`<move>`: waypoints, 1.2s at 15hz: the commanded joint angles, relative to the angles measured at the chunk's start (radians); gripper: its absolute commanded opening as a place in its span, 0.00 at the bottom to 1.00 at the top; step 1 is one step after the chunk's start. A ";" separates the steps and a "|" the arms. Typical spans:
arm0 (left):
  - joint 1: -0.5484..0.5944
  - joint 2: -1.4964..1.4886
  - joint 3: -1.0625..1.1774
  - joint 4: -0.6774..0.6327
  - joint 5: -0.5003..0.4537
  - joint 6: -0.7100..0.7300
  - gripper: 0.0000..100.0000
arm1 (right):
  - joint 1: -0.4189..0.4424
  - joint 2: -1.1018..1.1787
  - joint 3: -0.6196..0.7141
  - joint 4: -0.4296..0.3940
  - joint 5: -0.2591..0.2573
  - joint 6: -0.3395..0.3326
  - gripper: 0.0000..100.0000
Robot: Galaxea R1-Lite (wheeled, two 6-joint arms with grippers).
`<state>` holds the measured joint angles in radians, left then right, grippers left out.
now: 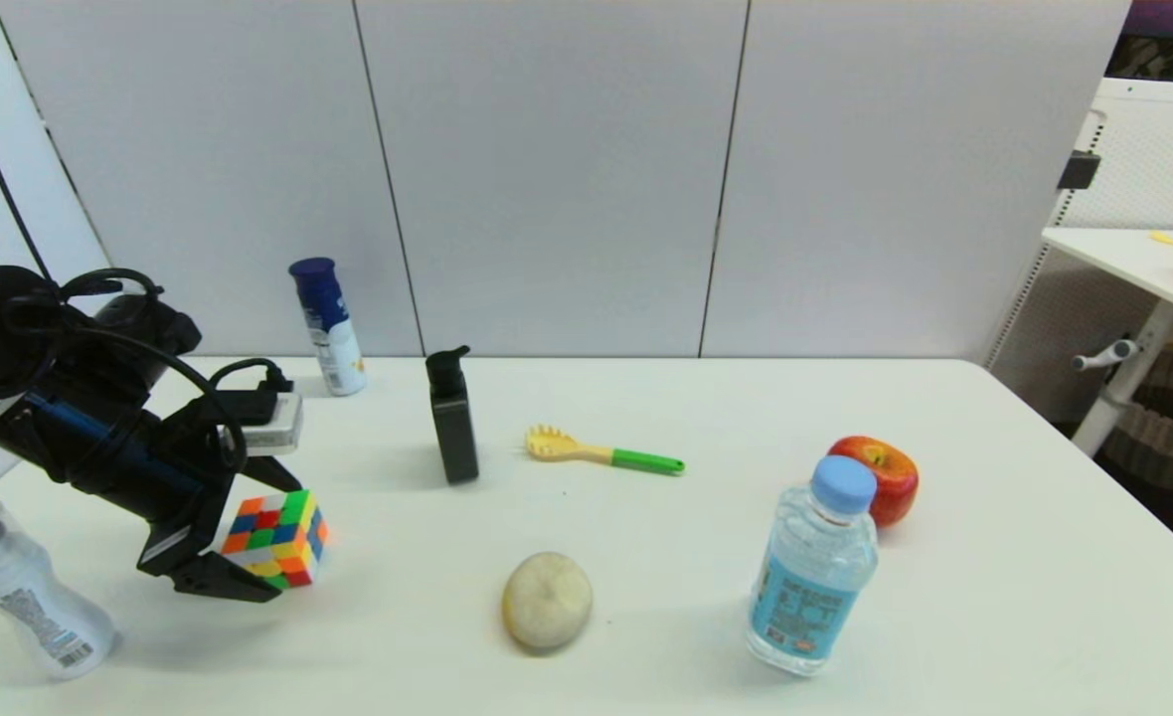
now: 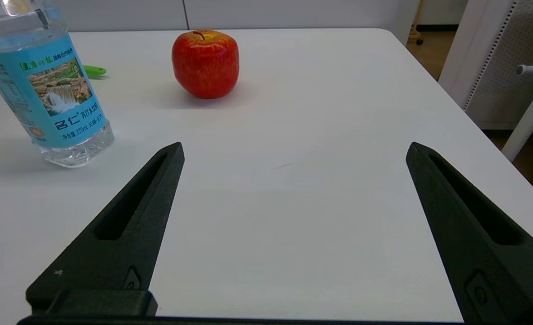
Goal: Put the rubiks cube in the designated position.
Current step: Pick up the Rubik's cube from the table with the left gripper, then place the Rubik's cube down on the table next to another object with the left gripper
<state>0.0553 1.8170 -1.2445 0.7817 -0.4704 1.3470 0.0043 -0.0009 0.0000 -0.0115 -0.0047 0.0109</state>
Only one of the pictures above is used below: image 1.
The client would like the multicoloured rubiks cube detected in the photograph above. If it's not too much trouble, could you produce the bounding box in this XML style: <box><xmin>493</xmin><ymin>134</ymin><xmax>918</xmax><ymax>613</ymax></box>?
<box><xmin>219</xmin><ymin>488</ymin><xmax>330</xmax><ymax>590</ymax></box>

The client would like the blue and white spray can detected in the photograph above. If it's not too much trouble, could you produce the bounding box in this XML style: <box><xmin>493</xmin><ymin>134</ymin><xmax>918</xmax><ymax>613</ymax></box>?
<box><xmin>288</xmin><ymin>258</ymin><xmax>369</xmax><ymax>398</ymax></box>

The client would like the white bottle grey cap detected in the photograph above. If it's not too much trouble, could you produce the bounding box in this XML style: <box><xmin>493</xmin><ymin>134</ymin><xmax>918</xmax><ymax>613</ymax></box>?
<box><xmin>0</xmin><ymin>500</ymin><xmax>119</xmax><ymax>681</ymax></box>

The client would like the black pump bottle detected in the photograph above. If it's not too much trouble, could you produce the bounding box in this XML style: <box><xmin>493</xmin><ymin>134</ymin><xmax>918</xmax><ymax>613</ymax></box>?
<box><xmin>425</xmin><ymin>345</ymin><xmax>481</xmax><ymax>486</ymax></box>

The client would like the pale round bread bun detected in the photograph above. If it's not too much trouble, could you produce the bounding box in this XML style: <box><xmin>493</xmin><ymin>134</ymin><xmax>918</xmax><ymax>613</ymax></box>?
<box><xmin>502</xmin><ymin>551</ymin><xmax>594</xmax><ymax>653</ymax></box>

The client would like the clear water bottle blue cap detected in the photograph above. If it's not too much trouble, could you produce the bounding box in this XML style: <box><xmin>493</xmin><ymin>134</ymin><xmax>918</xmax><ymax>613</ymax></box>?
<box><xmin>745</xmin><ymin>454</ymin><xmax>880</xmax><ymax>678</ymax></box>

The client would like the red apple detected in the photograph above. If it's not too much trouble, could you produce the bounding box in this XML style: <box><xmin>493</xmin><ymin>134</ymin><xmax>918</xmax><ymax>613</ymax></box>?
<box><xmin>827</xmin><ymin>435</ymin><xmax>920</xmax><ymax>529</ymax></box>

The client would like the black clip box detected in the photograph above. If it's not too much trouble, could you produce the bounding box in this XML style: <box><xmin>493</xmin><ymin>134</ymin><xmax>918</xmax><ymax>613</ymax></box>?
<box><xmin>1055</xmin><ymin>151</ymin><xmax>1100</xmax><ymax>192</ymax></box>

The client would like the white side table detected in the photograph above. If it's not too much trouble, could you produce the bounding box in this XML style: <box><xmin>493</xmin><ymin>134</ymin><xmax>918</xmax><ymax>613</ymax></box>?
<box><xmin>1041</xmin><ymin>228</ymin><xmax>1173</xmax><ymax>458</ymax></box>

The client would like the white perforated partition panel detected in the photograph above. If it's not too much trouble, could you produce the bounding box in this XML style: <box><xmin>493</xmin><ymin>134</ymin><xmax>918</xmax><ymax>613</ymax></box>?
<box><xmin>979</xmin><ymin>78</ymin><xmax>1173</xmax><ymax>424</ymax></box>

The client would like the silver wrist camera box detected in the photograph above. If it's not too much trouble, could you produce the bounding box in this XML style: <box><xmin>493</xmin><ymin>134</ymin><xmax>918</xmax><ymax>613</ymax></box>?
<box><xmin>217</xmin><ymin>392</ymin><xmax>305</xmax><ymax>457</ymax></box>

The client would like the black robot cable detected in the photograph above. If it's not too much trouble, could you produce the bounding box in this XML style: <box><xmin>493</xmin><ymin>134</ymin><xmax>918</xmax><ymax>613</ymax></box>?
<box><xmin>0</xmin><ymin>82</ymin><xmax>294</xmax><ymax>478</ymax></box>

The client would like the yellow pasta fork green handle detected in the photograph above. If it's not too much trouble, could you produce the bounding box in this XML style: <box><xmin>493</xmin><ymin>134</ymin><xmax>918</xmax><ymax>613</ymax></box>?
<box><xmin>524</xmin><ymin>425</ymin><xmax>687</xmax><ymax>477</ymax></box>

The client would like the grey table crank handle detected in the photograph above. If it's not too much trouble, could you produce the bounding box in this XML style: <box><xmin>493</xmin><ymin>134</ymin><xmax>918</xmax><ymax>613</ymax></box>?
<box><xmin>1072</xmin><ymin>339</ymin><xmax>1141</xmax><ymax>373</ymax></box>

